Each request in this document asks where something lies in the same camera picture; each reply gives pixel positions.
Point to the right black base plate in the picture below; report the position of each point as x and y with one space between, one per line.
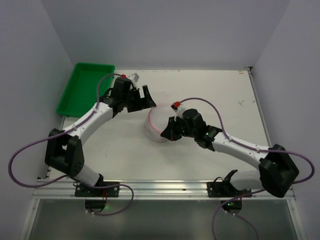
224 189

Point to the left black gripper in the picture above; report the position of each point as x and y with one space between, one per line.
136 100

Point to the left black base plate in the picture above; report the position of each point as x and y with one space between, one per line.
106 189

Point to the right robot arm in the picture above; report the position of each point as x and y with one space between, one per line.
274 170

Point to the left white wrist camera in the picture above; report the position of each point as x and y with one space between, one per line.
133 78

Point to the aluminium rail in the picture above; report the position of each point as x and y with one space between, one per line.
142 190
260 110

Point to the aluminium front rail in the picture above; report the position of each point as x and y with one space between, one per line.
142 190

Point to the green plastic tray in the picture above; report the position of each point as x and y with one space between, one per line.
80 93

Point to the aluminium right side rail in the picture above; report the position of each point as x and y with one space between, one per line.
260 110

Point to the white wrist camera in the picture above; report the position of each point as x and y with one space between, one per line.
179 109
133 78

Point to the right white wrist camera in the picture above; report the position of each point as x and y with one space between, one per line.
179 109

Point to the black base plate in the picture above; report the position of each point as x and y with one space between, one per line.
224 189
106 189

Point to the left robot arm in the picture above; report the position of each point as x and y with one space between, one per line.
64 151

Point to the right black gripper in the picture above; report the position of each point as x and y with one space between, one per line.
176 128

